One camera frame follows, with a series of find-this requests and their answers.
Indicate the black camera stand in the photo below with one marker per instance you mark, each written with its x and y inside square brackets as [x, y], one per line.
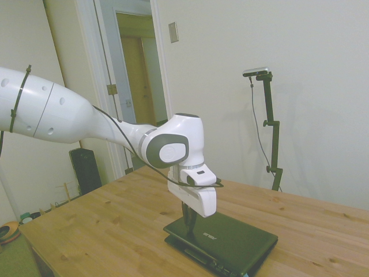
[272, 130]

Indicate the wooden peg rack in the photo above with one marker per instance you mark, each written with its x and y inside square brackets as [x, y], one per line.
[68, 191]

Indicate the black rectangular case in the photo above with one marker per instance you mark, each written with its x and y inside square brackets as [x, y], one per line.
[86, 171]

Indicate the black Asus laptop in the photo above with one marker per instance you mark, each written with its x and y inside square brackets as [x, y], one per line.
[227, 245]

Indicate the silver exterior camera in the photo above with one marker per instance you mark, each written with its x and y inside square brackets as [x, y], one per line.
[256, 71]

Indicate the orange green bowl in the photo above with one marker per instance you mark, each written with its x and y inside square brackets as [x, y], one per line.
[8, 232]

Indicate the brass door hinge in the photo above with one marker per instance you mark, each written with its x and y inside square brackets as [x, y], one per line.
[112, 89]

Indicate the white open door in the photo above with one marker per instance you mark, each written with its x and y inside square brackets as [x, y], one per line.
[111, 57]

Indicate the metal wall switch plate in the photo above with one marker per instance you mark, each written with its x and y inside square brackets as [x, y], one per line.
[173, 32]

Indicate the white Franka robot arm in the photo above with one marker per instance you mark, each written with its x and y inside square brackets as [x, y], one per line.
[72, 115]

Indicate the white tub teal lid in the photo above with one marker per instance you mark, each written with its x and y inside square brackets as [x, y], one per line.
[26, 218]

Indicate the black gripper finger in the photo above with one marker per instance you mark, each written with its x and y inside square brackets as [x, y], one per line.
[191, 220]
[184, 212]

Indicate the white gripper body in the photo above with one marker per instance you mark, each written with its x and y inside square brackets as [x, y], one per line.
[201, 202]

